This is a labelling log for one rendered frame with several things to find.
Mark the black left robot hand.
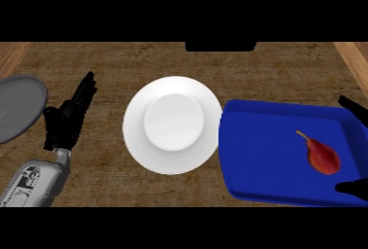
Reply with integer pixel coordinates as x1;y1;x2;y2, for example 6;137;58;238
41;70;99;152

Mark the grey round plate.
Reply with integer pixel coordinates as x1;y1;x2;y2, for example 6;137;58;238
0;74;49;146

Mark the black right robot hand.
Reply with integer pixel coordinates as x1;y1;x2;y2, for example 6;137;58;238
334;94;368;199

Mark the white oval plate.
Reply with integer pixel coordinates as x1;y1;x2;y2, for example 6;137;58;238
121;75;225;176

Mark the blue tray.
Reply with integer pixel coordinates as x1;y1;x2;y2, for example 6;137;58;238
217;98;368;208

